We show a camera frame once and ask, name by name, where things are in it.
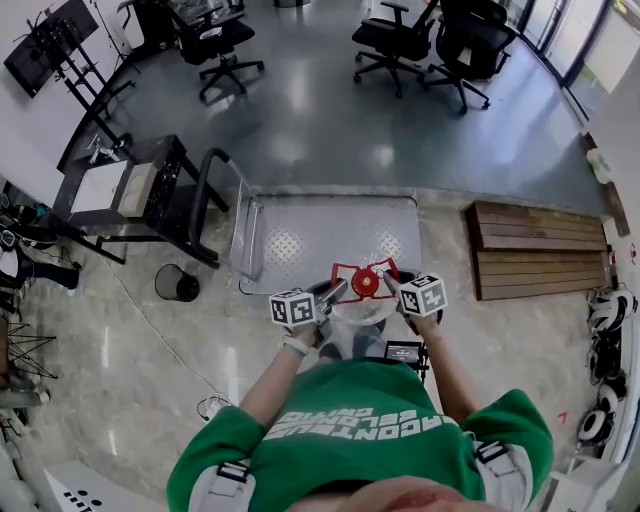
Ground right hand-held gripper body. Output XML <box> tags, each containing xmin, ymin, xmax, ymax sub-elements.
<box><xmin>396</xmin><ymin>272</ymin><xmax>448</xmax><ymax>337</ymax></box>

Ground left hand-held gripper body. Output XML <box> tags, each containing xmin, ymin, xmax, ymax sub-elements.
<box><xmin>268</xmin><ymin>287</ymin><xmax>335</xmax><ymax>347</ymax></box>

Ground clear jug with red cap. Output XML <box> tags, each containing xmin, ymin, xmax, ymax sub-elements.
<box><xmin>329</xmin><ymin>256</ymin><xmax>401</xmax><ymax>329</ymax></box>

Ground metal platform trolley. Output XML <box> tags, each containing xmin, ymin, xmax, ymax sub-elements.
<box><xmin>189</xmin><ymin>147</ymin><xmax>424</xmax><ymax>297</ymax></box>

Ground person's left forearm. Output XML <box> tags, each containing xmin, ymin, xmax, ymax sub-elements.
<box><xmin>238</xmin><ymin>349</ymin><xmax>306</xmax><ymax>424</ymax></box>

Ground person's right forearm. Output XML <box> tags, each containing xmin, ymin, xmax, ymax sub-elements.
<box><xmin>414</xmin><ymin>314</ymin><xmax>474</xmax><ymax>426</ymax></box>

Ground black equipment cart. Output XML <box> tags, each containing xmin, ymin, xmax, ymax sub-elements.
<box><xmin>52</xmin><ymin>133</ymin><xmax>231</xmax><ymax>266</ymax></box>

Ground person's left hand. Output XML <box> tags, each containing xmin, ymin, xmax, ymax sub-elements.
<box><xmin>292</xmin><ymin>323</ymin><xmax>324</xmax><ymax>350</ymax></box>

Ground white wristband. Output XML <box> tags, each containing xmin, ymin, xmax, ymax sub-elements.
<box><xmin>279</xmin><ymin>333</ymin><xmax>311</xmax><ymax>357</ymax></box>

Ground person's blue jeans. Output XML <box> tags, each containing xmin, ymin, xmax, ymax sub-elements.
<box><xmin>324</xmin><ymin>322</ymin><xmax>389</xmax><ymax>361</ymax></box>

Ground brown wooden slat platform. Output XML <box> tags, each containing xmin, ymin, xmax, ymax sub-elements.
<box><xmin>464</xmin><ymin>199</ymin><xmax>612</xmax><ymax>302</ymax></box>

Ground person's green printed shirt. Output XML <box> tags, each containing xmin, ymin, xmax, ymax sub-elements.
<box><xmin>166</xmin><ymin>357</ymin><xmax>555</xmax><ymax>512</ymax></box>

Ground white round headset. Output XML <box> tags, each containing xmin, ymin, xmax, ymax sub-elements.
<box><xmin>578</xmin><ymin>407</ymin><xmax>615</xmax><ymax>445</ymax></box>
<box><xmin>587</xmin><ymin>288</ymin><xmax>639</xmax><ymax>334</ymax></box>
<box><xmin>597</xmin><ymin>382</ymin><xmax>627</xmax><ymax>412</ymax></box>

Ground beige box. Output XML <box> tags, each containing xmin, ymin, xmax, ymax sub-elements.
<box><xmin>117</xmin><ymin>163</ymin><xmax>159</xmax><ymax>221</ymax></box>

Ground person's face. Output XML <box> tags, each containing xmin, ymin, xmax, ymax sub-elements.
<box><xmin>319</xmin><ymin>474</ymin><xmax>501</xmax><ymax>512</ymax></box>

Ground brown wooden plank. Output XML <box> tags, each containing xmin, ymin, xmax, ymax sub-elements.
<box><xmin>582</xmin><ymin>132</ymin><xmax>631</xmax><ymax>239</ymax></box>

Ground white green plastic bag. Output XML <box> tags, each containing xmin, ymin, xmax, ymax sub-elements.
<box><xmin>585</xmin><ymin>148</ymin><xmax>614</xmax><ymax>185</ymax></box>

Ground white sink basin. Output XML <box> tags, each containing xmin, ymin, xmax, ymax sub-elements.
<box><xmin>69</xmin><ymin>159</ymin><xmax>129</xmax><ymax>214</ymax></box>

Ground black tripod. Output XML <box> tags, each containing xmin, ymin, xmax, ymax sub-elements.
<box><xmin>0</xmin><ymin>322</ymin><xmax>59</xmax><ymax>381</ymax></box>

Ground chrome faucet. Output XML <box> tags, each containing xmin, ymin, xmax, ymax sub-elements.
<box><xmin>85</xmin><ymin>133</ymin><xmax>126</xmax><ymax>164</ymax></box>

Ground white cabinet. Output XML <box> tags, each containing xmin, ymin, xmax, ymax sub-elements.
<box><xmin>549</xmin><ymin>453</ymin><xmax>632</xmax><ymax>512</ymax></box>

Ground white panel with black marks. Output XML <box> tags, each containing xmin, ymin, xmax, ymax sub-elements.
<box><xmin>43</xmin><ymin>460</ymin><xmax>171</xmax><ymax>512</ymax></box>

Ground black monitor on wheeled stand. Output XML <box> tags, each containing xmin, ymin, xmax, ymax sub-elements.
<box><xmin>3</xmin><ymin>0</ymin><xmax>137</xmax><ymax>174</ymax></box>

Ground black display recorder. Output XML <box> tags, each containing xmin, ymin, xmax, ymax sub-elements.
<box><xmin>383</xmin><ymin>339</ymin><xmax>430</xmax><ymax>374</ymax></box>

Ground black wire mesh bin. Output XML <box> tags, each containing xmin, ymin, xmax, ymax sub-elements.
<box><xmin>154</xmin><ymin>263</ymin><xmax>200</xmax><ymax>303</ymax></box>

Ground white power strip with cable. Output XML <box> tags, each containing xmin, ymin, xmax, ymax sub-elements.
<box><xmin>82</xmin><ymin>243</ymin><xmax>234</xmax><ymax>422</ymax></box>

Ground grey harness shoulder strap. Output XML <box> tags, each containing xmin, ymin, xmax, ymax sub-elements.
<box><xmin>472</xmin><ymin>439</ymin><xmax>534</xmax><ymax>512</ymax></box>
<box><xmin>192</xmin><ymin>459</ymin><xmax>256</xmax><ymax>512</ymax></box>

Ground black cable tangle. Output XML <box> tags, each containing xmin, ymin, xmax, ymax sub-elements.
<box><xmin>587</xmin><ymin>329</ymin><xmax>629</xmax><ymax>386</ymax></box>

